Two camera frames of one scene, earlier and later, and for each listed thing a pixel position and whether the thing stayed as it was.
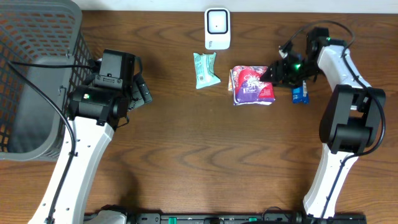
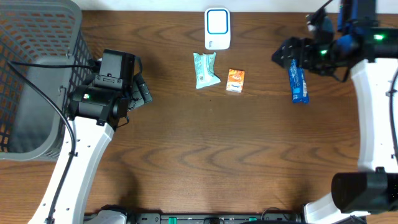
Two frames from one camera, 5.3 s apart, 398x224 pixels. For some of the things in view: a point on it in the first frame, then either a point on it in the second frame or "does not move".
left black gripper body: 143,91 does not move
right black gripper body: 280,72 to 292,51
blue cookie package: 300,94 does not move
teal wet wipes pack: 204,70 does not move
